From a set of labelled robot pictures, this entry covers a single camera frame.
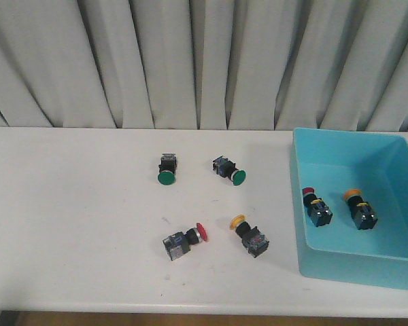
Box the yellow mushroom push button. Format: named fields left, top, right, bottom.
left=230, top=215, right=269, bottom=258

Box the red mushroom push button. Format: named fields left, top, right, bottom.
left=302, top=187, right=333, bottom=228

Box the light blue plastic box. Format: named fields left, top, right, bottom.
left=290, top=128, right=408, bottom=289

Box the green mushroom push button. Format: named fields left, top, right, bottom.
left=212, top=156, right=246, bottom=186

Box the red push button lying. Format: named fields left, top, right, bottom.
left=163, top=223, right=208, bottom=261

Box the white pleated curtain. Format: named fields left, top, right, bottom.
left=0, top=1, right=408, bottom=132

